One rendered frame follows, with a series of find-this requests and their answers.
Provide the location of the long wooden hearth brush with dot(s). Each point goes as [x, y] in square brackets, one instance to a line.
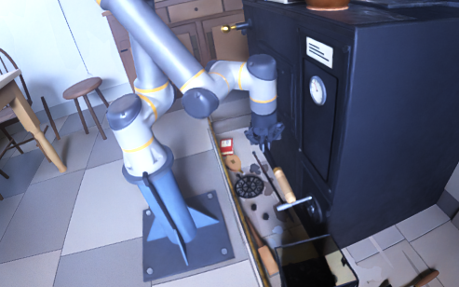
[266, 255]

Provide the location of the black ash-pit spinner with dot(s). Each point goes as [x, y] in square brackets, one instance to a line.
[314, 209]

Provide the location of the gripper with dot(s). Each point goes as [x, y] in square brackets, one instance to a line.
[264, 119]

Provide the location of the thin black poker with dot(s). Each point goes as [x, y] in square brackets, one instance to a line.
[266, 171]

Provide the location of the red matchbox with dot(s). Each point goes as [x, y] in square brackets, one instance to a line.
[226, 146]

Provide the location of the round white thermometer gauge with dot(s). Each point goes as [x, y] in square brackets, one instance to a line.
[317, 90]

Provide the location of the dark coal lump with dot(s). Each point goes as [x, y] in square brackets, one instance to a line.
[255, 168]
[266, 215]
[253, 206]

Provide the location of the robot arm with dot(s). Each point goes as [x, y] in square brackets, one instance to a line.
[161, 44]

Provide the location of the black oven door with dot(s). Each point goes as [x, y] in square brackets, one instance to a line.
[318, 131]

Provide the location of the terracotta bowl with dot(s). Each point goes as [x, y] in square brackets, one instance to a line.
[327, 5]

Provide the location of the black round iron trivet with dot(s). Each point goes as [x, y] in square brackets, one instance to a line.
[249, 186]

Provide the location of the brass damper knob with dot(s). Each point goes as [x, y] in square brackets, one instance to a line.
[226, 28]

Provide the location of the round brown wooden stool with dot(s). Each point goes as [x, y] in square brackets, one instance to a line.
[82, 87]

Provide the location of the brown wooden dresser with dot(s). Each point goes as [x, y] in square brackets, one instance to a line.
[197, 24]

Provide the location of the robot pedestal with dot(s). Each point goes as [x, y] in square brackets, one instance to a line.
[173, 215]

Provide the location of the white label plate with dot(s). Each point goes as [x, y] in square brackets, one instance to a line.
[319, 52]

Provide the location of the black cast iron range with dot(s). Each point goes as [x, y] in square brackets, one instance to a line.
[396, 119]

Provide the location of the black ash pan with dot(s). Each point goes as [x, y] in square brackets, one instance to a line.
[312, 263]

